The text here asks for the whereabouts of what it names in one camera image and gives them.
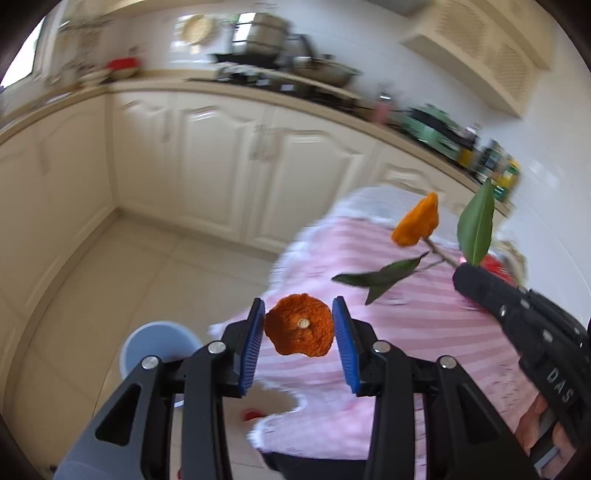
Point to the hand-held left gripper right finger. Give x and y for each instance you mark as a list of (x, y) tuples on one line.
[(346, 350)]

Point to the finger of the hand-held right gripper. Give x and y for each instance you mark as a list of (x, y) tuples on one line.
[(485, 288)]

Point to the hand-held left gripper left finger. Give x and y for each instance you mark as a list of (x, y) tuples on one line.
[(251, 350)]

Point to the round dark orange peel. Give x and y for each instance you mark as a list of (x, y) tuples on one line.
[(300, 339)]

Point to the light blue trash bin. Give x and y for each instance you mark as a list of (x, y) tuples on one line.
[(157, 339)]

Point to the person's right hand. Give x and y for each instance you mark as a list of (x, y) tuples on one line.
[(531, 417)]

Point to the red packet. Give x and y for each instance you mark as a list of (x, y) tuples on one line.
[(496, 267)]

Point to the pink white tablecloth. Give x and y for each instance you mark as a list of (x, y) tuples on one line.
[(415, 323)]

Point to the row of condiment bottles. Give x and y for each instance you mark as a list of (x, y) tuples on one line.
[(494, 166)]

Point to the green electric cooker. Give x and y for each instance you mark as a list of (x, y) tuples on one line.
[(431, 131)]

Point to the cream kitchen base cabinets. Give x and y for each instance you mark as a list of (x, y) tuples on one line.
[(207, 161)]

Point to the pink bottle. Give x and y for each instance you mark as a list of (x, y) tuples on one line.
[(382, 110)]

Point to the steel wok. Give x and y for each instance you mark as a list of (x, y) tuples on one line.
[(328, 71)]

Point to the black gas stove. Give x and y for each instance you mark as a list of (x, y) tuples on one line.
[(277, 83)]

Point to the black frying pan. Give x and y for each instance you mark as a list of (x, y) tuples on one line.
[(240, 59)]

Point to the red bowl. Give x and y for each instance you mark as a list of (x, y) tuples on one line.
[(123, 67)]

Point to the white bowl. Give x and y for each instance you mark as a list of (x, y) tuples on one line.
[(92, 78)]

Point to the steel steamer pot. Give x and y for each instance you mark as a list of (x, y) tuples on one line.
[(258, 34)]

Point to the window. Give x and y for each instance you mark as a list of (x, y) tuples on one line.
[(25, 55)]

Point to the cream lattice wall cabinet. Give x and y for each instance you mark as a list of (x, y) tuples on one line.
[(485, 50)]

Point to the woven wall plate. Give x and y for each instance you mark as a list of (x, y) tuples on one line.
[(197, 28)]

